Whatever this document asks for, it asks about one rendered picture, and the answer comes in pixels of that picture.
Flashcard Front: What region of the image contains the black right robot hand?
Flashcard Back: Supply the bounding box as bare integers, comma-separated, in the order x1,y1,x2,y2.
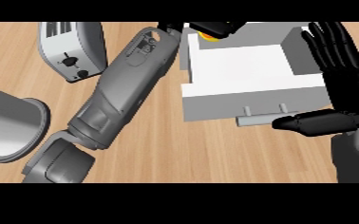
271,21,359,138

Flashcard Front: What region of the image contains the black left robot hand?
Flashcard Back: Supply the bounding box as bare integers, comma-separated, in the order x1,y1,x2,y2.
155,21,247,40

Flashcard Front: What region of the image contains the yellow cup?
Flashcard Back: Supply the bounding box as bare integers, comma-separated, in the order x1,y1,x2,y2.
198,30,222,42

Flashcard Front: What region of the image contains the white open drawer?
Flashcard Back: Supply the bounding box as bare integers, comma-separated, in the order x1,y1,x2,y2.
179,21,334,123

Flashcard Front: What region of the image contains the silver toaster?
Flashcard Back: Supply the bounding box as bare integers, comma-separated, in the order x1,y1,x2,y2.
37,21,109,84

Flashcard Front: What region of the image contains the grey round pot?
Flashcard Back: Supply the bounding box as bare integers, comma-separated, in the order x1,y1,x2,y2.
0,90,52,164

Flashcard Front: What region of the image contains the grey drawer handle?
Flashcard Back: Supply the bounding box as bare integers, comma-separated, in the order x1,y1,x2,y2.
235,103,300,127

